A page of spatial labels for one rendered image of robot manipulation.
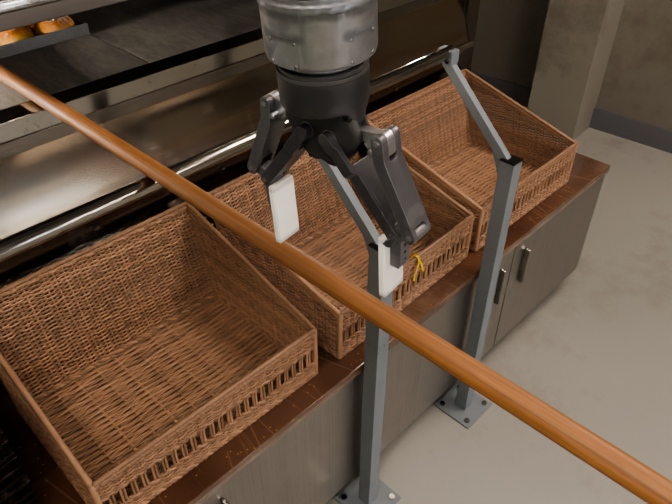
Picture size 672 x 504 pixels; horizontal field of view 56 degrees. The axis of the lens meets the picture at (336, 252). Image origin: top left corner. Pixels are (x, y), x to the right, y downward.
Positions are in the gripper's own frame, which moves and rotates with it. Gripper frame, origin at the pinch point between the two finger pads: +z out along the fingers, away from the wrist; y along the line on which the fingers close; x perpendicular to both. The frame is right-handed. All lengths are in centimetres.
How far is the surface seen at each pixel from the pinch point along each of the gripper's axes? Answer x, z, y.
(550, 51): 289, 101, -98
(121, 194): 4, 16, -50
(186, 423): -3, 61, -40
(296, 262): 7.7, 14.2, -14.5
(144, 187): 8, 16, -50
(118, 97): 28, 18, -86
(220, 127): 51, 35, -84
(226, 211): 9.3, 13.4, -29.9
